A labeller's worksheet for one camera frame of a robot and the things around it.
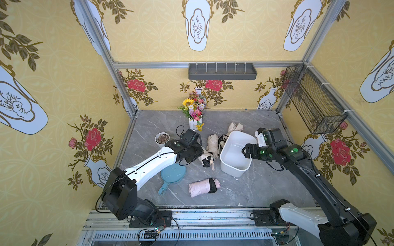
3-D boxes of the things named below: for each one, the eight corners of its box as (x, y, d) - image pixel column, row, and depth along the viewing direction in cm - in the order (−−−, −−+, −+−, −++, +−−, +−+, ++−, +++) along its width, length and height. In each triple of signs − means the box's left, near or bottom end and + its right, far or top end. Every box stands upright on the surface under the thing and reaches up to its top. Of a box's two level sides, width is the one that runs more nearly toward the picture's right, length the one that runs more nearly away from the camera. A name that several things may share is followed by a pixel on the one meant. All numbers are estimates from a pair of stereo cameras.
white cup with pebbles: (156, 148, 102) (153, 141, 96) (158, 139, 107) (156, 131, 101) (170, 148, 102) (168, 141, 96) (171, 139, 107) (169, 131, 101)
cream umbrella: (206, 159, 97) (207, 155, 92) (206, 139, 107) (206, 134, 102) (218, 159, 97) (219, 155, 92) (217, 139, 107) (217, 134, 102)
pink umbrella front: (190, 198, 82) (189, 196, 78) (188, 186, 86) (187, 183, 82) (220, 191, 84) (221, 188, 80) (217, 179, 88) (217, 176, 85)
